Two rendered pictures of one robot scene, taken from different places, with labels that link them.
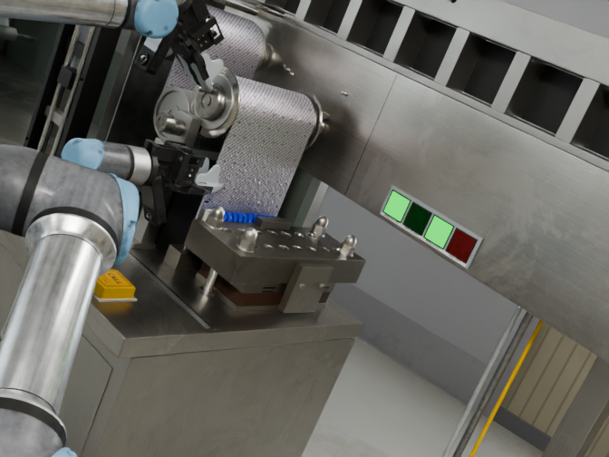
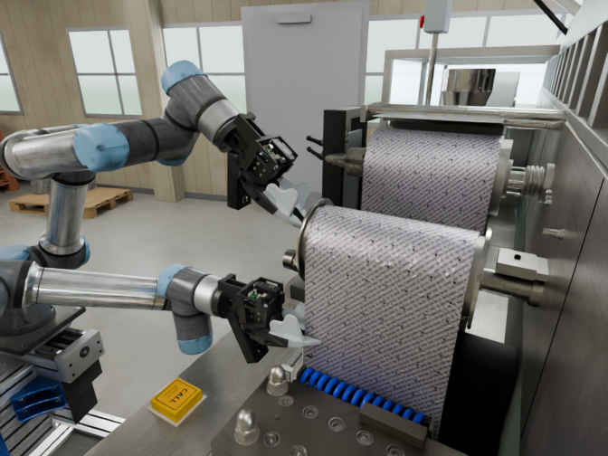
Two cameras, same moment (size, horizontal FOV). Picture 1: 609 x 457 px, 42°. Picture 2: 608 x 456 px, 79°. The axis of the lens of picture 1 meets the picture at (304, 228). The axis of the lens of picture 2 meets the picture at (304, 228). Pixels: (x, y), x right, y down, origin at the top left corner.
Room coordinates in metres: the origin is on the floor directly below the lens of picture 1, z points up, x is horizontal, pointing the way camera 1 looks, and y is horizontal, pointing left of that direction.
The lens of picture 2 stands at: (1.50, -0.30, 1.51)
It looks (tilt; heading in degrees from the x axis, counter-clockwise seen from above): 22 degrees down; 81
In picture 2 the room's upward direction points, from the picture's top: straight up
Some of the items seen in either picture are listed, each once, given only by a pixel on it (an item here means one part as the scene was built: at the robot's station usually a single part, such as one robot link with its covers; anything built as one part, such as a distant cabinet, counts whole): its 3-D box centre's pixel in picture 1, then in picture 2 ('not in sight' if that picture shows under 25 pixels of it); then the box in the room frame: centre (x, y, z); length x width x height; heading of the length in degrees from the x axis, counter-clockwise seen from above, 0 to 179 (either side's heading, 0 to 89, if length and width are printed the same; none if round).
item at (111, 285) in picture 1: (109, 284); (176, 398); (1.33, 0.29, 0.91); 0.07 x 0.07 x 0.02; 51
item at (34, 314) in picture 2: not in sight; (22, 307); (0.81, 0.76, 0.87); 0.15 x 0.15 x 0.10
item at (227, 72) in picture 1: (215, 102); (318, 240); (1.61, 0.27, 1.25); 0.15 x 0.01 x 0.15; 51
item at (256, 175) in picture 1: (252, 180); (370, 349); (1.67, 0.14, 1.11); 0.23 x 0.01 x 0.18; 141
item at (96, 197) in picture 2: not in sight; (71, 193); (-0.65, 4.50, 0.16); 1.17 x 0.80 x 0.33; 155
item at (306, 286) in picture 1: (306, 288); not in sight; (1.58, -0.05, 0.97); 0.10 x 0.03 x 0.11; 141
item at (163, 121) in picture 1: (165, 122); (291, 259); (1.58, 0.35, 1.18); 0.04 x 0.02 x 0.04; 51
